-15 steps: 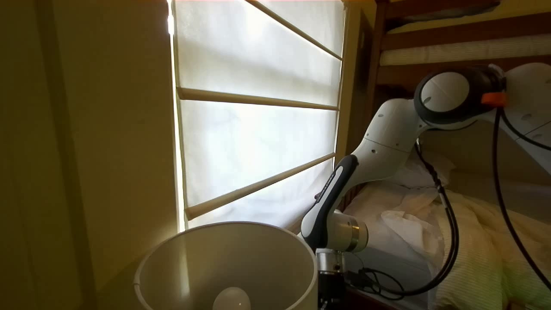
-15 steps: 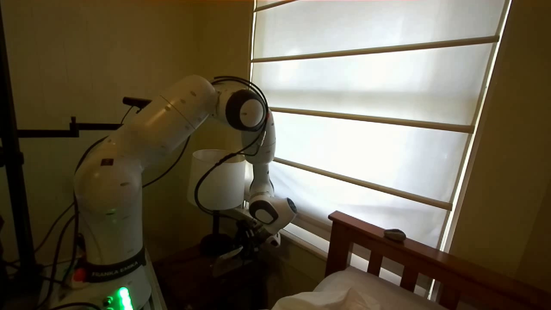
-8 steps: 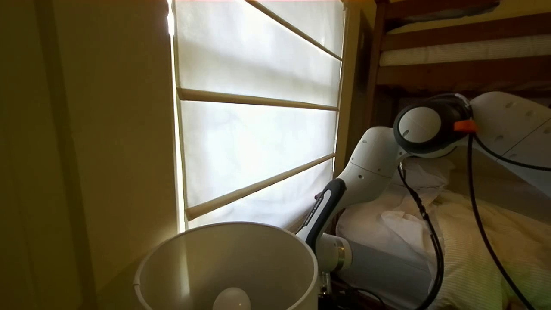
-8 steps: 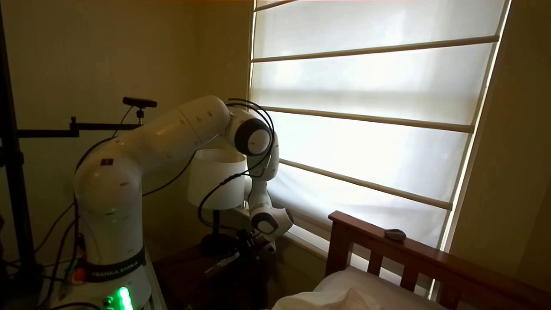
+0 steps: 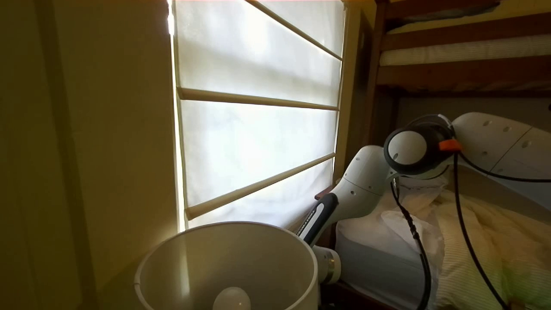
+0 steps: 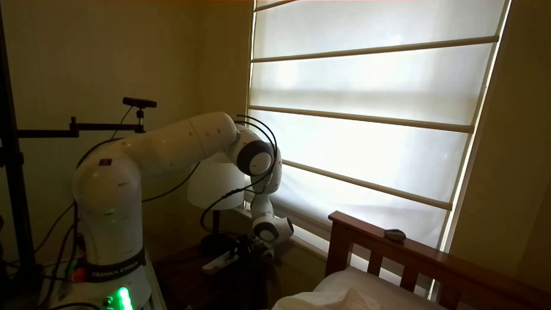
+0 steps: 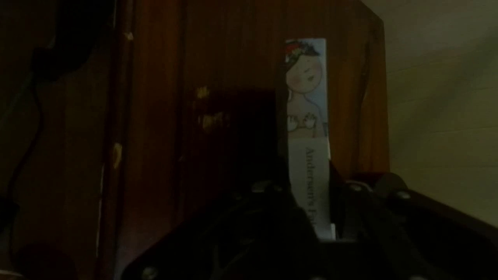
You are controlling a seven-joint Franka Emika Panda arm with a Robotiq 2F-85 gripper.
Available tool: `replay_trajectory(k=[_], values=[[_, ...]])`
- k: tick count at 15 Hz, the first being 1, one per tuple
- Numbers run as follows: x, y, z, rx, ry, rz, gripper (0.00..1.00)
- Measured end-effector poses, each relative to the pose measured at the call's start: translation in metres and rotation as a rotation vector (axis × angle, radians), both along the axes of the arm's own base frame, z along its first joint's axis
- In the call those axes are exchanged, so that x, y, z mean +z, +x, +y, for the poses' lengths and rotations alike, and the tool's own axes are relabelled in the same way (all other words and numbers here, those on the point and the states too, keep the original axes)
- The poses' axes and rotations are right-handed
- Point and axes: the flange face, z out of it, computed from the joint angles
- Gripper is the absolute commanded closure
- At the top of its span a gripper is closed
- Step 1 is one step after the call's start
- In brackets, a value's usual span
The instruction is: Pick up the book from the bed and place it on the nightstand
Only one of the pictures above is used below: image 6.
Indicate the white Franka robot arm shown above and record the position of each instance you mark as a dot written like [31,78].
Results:
[148,156]

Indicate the dark wooden headboard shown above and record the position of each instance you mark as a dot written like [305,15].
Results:
[436,268]

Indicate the white paperback book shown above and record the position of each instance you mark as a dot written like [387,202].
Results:
[220,263]

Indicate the dark wooden nightstand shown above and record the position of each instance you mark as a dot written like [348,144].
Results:
[195,287]

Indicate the black camera on stand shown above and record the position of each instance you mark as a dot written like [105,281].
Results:
[138,102]

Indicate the white roman window blind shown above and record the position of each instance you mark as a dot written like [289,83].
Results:
[372,97]

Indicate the small red object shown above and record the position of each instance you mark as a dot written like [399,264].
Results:
[79,275]

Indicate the black tripod stand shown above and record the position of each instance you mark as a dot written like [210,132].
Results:
[15,201]

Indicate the white pillow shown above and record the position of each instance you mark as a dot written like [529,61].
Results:
[379,290]

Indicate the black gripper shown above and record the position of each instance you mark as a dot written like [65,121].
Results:
[257,249]

